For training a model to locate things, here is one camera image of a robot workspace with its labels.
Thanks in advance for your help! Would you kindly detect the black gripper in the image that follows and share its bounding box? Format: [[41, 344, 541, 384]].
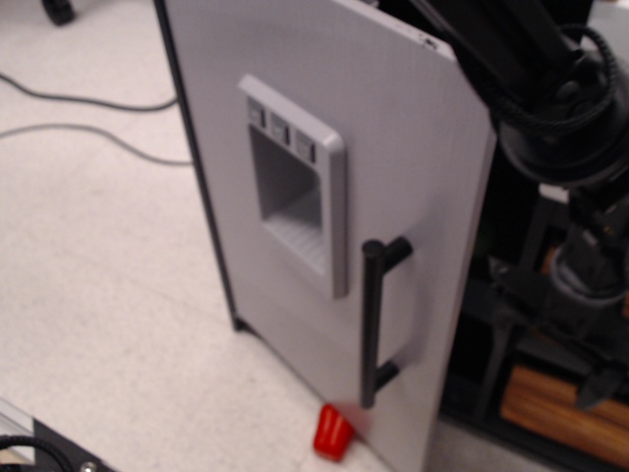
[[488, 253, 628, 417]]

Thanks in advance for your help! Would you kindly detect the black fridge door handle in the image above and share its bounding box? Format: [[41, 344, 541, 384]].
[[360, 237, 414, 409]]

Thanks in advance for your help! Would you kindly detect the grey toy fridge door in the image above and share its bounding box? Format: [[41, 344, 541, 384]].
[[156, 1, 494, 471]]

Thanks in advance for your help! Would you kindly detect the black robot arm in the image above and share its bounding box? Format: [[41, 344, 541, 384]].
[[417, 1, 628, 409]]

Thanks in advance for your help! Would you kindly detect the dark grey fridge cabinet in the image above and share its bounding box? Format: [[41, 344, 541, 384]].
[[152, 0, 629, 472]]

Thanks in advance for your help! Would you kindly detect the red bell pepper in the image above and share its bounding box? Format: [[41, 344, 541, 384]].
[[313, 403, 355, 462]]

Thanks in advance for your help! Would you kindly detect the grey ice water dispenser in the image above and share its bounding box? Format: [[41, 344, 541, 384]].
[[238, 75, 348, 300]]

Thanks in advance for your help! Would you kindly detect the white counter top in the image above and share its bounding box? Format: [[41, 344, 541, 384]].
[[588, 0, 629, 70]]

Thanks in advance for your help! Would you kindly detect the black caster wheel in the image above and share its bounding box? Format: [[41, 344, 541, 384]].
[[41, 0, 76, 27]]

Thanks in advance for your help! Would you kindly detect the black floor cable lower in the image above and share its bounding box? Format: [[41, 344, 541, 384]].
[[0, 123, 194, 167]]

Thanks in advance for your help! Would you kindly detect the black floor cable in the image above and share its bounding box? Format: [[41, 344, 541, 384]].
[[0, 123, 194, 167], [0, 72, 179, 113]]

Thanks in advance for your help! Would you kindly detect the black base plate with screw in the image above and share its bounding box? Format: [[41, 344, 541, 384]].
[[33, 419, 116, 472]]

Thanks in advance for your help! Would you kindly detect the aluminium rail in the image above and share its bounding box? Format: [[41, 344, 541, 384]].
[[0, 398, 35, 465]]

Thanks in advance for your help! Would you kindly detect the black braided cable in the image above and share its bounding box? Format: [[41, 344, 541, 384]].
[[0, 432, 65, 472]]

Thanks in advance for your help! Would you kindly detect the black floor cable upper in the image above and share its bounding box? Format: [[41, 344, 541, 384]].
[[0, 72, 179, 113]]

